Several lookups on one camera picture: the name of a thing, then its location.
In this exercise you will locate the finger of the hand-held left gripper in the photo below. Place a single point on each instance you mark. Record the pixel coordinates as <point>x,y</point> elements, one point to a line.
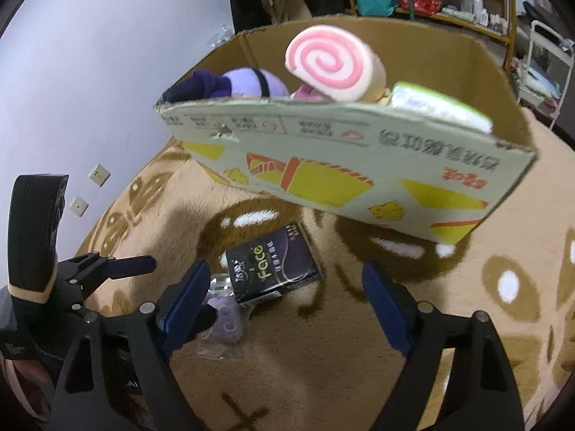
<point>132,265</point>

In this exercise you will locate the dark tissue pack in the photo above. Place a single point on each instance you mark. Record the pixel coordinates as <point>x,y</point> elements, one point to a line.
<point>269,265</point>

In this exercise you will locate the green tissue pack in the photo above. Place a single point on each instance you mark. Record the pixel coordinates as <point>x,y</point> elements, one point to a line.
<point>431,103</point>

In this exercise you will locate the dark hanging garment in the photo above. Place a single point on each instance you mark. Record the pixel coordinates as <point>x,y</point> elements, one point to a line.
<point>247,0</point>

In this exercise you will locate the black bag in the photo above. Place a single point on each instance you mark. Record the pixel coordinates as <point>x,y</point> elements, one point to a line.
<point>539,9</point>

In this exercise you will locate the pink swirl roll pillow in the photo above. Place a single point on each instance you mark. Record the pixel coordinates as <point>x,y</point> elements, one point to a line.
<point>323,60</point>

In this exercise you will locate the purple plush toy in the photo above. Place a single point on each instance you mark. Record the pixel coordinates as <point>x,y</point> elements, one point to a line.
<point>251,83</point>

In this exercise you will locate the printed cardboard box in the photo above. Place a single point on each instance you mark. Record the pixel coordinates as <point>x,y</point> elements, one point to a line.
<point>341,161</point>

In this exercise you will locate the white trolley cart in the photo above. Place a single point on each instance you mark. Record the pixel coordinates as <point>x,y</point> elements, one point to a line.
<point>539,31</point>

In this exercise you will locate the purple item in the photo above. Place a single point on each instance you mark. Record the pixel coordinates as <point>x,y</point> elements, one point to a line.
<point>227,323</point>

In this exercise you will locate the wooden shelf rack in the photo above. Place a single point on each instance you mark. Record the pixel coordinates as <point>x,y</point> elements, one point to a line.
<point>471,27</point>

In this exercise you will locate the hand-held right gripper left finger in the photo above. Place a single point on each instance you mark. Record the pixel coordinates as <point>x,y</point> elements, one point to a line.
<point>184,309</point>

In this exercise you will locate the black cloth with tan band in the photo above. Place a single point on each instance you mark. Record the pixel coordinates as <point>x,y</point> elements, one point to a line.
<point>33,233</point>

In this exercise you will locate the white wall socket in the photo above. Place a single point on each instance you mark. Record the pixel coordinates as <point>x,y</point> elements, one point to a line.
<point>79,206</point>
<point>99,175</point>

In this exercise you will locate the light blue folded cloth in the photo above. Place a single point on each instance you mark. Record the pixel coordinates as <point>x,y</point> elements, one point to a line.
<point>537,80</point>

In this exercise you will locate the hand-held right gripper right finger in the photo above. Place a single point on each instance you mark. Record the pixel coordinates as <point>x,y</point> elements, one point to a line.
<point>386,305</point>

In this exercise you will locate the clear plastic bag with items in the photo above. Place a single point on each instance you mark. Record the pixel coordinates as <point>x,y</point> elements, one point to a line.
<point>223,36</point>

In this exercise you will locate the group of white cosmetic bottles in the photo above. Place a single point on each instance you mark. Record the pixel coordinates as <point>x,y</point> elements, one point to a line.
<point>476,4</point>

